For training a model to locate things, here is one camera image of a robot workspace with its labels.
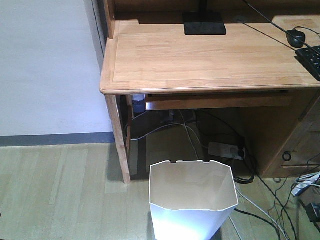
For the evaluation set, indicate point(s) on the white paper trash bin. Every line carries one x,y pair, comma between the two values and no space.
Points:
190,200

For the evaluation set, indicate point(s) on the white power strip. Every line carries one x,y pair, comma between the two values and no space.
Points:
228,151

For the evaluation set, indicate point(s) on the wooden desk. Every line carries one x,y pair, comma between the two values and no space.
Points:
147,52

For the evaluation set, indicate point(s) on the black monitor stand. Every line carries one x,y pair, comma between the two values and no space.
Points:
203,22

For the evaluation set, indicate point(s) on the wooden keyboard tray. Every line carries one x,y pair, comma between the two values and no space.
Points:
186,101

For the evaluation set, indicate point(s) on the black computer mouse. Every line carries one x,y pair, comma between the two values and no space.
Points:
295,38

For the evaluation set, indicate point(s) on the black keyboard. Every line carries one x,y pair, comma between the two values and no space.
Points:
310,61

